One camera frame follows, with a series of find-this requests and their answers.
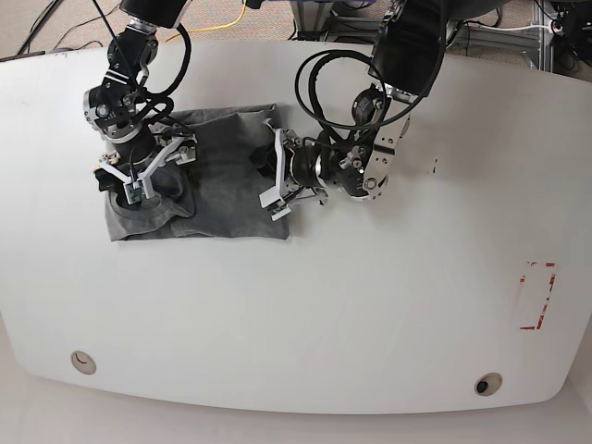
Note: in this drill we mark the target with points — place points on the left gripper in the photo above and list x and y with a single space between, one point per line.
293 164

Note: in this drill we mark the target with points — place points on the right table grommet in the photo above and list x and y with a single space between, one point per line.
488 384

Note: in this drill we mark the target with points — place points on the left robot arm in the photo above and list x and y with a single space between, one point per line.
406 58

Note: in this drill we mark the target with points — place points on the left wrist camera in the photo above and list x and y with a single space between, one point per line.
272 201

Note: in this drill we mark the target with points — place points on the left table grommet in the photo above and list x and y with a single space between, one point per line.
83 363

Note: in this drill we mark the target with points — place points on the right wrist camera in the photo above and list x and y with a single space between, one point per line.
138 191

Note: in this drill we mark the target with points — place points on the red tape rectangle marking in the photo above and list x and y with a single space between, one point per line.
534 293

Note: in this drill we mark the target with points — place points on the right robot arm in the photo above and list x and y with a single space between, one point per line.
136 124

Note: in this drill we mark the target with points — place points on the table grommet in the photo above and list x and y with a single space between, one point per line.
488 384
83 363

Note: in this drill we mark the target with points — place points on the grey t-shirt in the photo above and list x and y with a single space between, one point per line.
217 195

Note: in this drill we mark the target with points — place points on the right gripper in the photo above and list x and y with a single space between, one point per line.
140 157

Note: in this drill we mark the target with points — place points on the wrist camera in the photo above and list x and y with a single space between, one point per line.
272 201
138 191

